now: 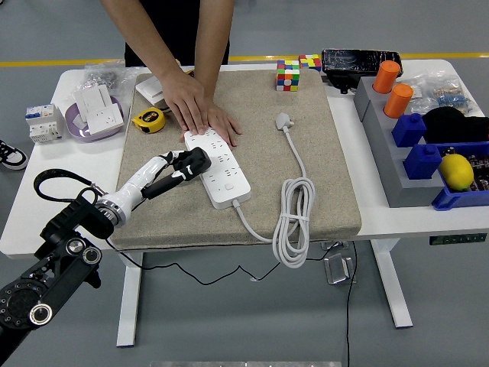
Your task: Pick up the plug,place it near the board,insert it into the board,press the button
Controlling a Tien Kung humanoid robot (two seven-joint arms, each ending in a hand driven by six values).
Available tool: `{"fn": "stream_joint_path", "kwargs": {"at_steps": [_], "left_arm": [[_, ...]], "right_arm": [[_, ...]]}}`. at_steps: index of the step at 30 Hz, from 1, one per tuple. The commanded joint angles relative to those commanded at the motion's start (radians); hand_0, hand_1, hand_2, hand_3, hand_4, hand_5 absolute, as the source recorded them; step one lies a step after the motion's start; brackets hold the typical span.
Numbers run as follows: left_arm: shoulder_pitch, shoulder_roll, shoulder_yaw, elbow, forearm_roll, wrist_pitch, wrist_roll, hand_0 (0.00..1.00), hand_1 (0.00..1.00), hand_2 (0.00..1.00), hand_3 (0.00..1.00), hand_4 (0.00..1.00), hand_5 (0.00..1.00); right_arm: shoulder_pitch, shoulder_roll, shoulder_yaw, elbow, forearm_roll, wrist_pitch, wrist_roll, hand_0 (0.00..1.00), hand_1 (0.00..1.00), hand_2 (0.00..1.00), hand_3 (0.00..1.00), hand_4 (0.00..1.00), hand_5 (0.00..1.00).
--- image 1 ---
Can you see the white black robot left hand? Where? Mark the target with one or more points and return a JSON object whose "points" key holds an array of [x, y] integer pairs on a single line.
{"points": [[145, 174]]}

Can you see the person's left hand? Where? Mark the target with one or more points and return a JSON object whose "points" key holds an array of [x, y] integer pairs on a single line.
{"points": [[225, 126]]}

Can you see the person's right hand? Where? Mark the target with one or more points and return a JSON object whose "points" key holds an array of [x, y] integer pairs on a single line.
{"points": [[187, 103]]}

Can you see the black plug adapter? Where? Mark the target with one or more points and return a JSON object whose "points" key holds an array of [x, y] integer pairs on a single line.
{"points": [[201, 160]]}

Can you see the white power strip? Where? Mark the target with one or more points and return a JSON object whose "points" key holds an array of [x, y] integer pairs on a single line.
{"points": [[225, 187]]}

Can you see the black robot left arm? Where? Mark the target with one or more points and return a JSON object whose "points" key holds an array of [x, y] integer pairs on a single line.
{"points": [[57, 275]]}

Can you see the person's left forearm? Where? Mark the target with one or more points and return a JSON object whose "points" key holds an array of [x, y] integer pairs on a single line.
{"points": [[212, 49]]}

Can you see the person's right forearm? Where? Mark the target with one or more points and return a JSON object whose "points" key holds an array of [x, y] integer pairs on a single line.
{"points": [[147, 34]]}

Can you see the circuit board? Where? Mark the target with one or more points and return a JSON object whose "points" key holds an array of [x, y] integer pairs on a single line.
{"points": [[479, 164]]}

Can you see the yellow tape measure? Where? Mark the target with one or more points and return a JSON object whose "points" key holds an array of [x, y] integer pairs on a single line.
{"points": [[149, 119]]}

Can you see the grey-brown mat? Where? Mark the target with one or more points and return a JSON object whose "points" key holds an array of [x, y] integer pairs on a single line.
{"points": [[260, 172]]}

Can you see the white socket panel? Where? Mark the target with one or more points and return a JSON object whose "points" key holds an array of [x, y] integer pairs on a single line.
{"points": [[105, 119]]}

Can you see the purple bowl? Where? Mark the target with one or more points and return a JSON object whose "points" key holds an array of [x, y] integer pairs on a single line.
{"points": [[76, 134]]}

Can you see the large Rubik's cube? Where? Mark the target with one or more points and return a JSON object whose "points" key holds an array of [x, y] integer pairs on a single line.
{"points": [[287, 76]]}

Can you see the plastic bag of metal parts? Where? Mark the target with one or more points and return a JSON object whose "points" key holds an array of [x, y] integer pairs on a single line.
{"points": [[101, 78]]}

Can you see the small Rubik's cube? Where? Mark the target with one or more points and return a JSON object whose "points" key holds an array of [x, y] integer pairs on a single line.
{"points": [[310, 62]]}

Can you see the white circuit breaker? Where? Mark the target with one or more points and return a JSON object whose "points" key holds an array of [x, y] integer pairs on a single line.
{"points": [[42, 126]]}

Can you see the white table leg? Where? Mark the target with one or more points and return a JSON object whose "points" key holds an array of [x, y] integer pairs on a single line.
{"points": [[130, 306], [393, 286]]}

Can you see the black white shoe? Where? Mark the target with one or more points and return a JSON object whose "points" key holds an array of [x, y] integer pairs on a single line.
{"points": [[13, 156]]}

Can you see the black plastic-wrapped box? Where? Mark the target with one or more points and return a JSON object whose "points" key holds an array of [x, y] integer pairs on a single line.
{"points": [[355, 61]]}

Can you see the grey stepped block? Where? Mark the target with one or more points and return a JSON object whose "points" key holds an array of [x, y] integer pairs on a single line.
{"points": [[382, 153]]}

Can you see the orange cylinder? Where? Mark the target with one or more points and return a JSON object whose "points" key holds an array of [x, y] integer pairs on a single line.
{"points": [[397, 102], [386, 78]]}

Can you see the blue block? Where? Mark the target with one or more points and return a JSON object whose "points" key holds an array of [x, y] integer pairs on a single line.
{"points": [[409, 132], [420, 162]]}

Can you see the plastic bag of small parts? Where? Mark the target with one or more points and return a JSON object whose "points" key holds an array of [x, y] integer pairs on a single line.
{"points": [[443, 95]]}

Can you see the black cap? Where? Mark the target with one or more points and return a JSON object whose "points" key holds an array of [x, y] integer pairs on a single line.
{"points": [[451, 126]]}

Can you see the yellow lemon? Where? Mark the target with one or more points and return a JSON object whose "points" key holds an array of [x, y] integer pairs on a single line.
{"points": [[456, 172]]}

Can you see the blue bin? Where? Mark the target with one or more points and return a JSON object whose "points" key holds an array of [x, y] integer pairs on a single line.
{"points": [[454, 199]]}

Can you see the table control panel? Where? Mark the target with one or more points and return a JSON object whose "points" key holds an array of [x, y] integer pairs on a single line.
{"points": [[456, 239]]}

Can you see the white wall switch plate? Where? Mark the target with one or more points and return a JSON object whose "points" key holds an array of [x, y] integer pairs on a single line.
{"points": [[151, 88]]}

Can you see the white switch panel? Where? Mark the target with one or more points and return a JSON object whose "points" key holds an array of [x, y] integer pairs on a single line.
{"points": [[93, 100]]}

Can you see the metal bracket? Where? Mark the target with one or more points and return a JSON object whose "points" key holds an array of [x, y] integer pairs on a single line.
{"points": [[334, 245], [338, 267]]}

